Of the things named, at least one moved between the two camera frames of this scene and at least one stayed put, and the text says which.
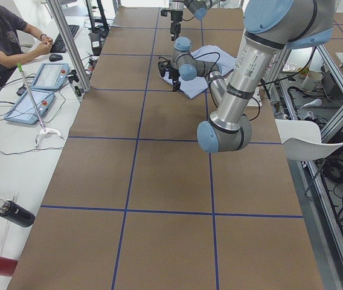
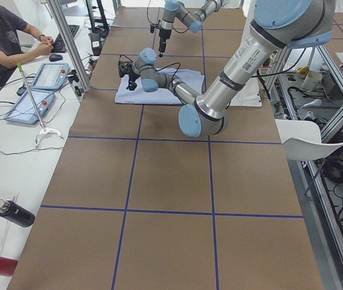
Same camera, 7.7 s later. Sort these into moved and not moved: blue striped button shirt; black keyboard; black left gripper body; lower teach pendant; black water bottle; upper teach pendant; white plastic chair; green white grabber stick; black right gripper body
Moved: blue striped button shirt; black left gripper body; black right gripper body
Not moved: white plastic chair; upper teach pendant; lower teach pendant; green white grabber stick; black keyboard; black water bottle
